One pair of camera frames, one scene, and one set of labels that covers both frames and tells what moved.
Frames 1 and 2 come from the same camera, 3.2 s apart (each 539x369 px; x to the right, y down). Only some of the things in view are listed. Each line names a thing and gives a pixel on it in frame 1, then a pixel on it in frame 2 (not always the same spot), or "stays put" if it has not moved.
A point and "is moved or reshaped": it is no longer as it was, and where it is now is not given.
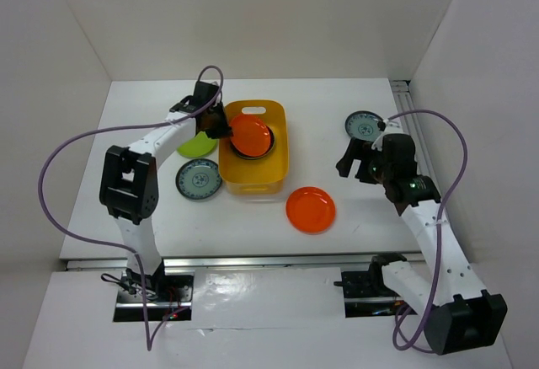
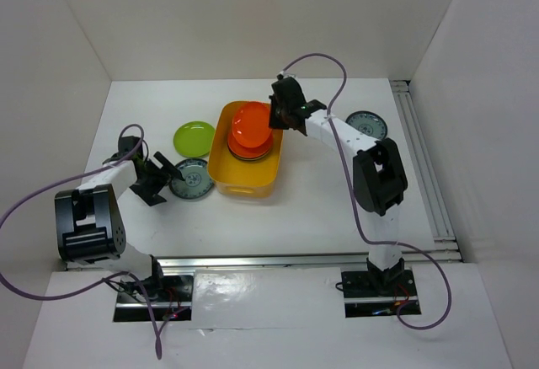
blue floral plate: x=364 y=125 stays put
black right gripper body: x=371 y=168 to x=277 y=119
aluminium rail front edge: x=213 y=262 stays put
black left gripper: x=224 y=130 to x=149 y=194
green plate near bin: x=199 y=146 stays put
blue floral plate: x=198 y=179 is moved or reshaped
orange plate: x=311 y=210 to x=251 y=124
